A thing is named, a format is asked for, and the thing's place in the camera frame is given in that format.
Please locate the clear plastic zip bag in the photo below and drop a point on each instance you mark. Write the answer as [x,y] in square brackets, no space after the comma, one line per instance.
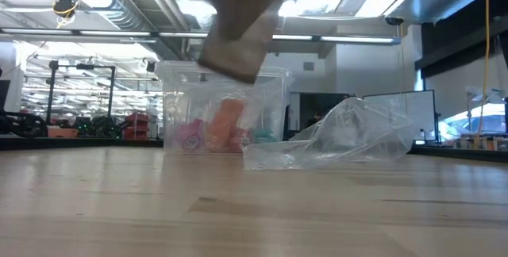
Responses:
[337,138]

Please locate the brown elastic bandage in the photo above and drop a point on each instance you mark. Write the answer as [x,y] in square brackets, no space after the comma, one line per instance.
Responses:
[242,19]

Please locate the teal bandage roll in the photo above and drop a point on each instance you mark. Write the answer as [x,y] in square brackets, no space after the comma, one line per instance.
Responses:
[265,136]

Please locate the orange bandage roll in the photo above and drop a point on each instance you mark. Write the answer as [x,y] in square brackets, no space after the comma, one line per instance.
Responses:
[224,124]

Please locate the pink bandage roll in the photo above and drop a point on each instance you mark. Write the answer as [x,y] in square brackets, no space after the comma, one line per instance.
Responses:
[191,136]

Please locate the clear plastic storage container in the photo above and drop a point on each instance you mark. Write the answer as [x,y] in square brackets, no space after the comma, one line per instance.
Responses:
[182,98]

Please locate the red storage bin rack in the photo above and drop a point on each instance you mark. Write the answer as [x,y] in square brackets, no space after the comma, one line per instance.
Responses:
[137,126]

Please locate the white board on stand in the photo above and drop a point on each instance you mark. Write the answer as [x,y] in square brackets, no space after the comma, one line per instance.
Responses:
[401,116]

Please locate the long ceiling light bar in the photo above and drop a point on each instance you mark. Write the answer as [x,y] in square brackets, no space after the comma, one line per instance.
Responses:
[115,33]

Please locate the orange box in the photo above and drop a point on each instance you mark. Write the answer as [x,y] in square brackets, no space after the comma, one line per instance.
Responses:
[62,132]

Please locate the black ceiling-mounted device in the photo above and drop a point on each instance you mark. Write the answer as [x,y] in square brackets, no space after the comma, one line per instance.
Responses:
[64,6]

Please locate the black monitor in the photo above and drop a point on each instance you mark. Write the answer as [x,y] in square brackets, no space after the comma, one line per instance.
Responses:
[4,94]

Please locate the black dome ceiling camera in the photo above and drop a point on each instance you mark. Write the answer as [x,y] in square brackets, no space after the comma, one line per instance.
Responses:
[394,21]

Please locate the black metal rail frame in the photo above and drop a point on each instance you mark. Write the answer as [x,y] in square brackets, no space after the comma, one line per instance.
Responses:
[79,143]

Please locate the black background gantry frame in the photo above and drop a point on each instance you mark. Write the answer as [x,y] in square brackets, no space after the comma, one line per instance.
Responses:
[51,90]

